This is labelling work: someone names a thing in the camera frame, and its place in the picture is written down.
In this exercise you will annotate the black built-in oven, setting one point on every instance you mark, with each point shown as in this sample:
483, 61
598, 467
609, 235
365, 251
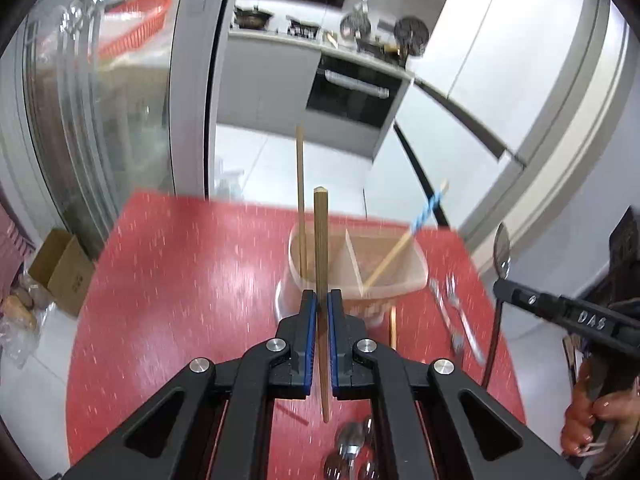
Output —
350, 95

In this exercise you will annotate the beige utensil holder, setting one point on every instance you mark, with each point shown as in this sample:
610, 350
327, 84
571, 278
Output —
350, 300

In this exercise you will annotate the round metal rack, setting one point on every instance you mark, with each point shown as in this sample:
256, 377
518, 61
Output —
354, 26

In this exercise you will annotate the pink plastic rack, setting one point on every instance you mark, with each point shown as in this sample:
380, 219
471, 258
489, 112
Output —
10, 245

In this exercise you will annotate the plain wooden chopstick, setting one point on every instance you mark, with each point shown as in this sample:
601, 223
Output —
321, 240
301, 185

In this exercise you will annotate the cardboard box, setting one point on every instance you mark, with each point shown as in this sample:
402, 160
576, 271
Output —
62, 270

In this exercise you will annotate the round dark rack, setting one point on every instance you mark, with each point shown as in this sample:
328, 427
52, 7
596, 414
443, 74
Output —
412, 34

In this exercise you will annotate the bag of bread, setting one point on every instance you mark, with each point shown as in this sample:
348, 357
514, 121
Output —
20, 310

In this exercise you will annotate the metal spoon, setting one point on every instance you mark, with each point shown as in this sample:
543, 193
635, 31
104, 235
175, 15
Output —
502, 247

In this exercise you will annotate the metal fork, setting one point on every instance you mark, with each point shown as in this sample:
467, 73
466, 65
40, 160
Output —
467, 332

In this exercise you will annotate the blue dotted chopstick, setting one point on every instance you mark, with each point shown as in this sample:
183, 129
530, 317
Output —
425, 212

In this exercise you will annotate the person's right hand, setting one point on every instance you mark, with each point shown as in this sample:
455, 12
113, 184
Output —
575, 415

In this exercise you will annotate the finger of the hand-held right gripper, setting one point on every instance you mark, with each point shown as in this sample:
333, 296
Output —
525, 300

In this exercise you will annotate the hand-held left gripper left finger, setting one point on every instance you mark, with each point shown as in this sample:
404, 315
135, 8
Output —
311, 340

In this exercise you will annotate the clear plastic bag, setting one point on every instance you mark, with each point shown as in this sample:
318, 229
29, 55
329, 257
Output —
229, 180

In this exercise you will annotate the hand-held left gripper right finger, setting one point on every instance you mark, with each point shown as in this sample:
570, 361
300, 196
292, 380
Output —
334, 340

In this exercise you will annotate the black frying pan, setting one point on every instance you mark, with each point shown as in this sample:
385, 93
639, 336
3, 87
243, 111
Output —
302, 26

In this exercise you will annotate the black wok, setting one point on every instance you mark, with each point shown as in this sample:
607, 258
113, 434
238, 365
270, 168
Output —
252, 17

